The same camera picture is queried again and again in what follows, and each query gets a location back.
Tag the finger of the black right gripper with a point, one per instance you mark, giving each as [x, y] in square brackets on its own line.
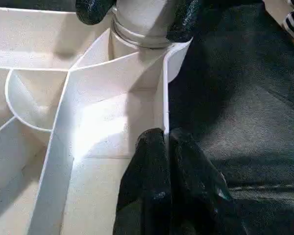
[183, 22]
[93, 11]

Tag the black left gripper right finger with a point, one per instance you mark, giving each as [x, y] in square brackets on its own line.
[198, 191]

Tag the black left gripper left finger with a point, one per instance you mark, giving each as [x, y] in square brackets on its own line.
[144, 186]

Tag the white plastic table leg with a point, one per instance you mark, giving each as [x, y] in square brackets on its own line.
[139, 22]

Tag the white plastic table top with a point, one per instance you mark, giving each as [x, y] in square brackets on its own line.
[39, 110]

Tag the black mat cloth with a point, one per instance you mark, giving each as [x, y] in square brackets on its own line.
[235, 98]

